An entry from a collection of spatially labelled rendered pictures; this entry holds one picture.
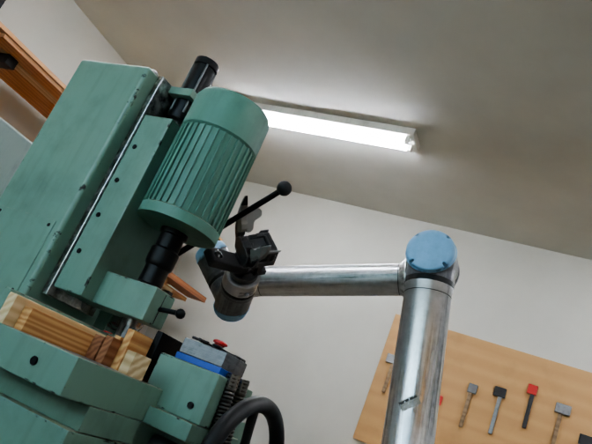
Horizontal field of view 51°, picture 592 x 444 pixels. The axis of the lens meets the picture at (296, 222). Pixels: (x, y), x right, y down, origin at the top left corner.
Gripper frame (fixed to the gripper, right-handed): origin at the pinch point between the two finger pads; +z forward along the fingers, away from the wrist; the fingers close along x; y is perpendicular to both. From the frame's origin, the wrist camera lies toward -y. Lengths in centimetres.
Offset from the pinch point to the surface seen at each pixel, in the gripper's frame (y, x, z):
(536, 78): 172, -77, -20
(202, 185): -14.3, -0.9, 11.6
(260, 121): 1.0, -11.7, 18.4
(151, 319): -27.1, 17.0, -5.8
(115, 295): -32.2, 9.5, -6.6
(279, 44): 99, -173, -69
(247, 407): -21, 45, 9
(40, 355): -49, 29, 10
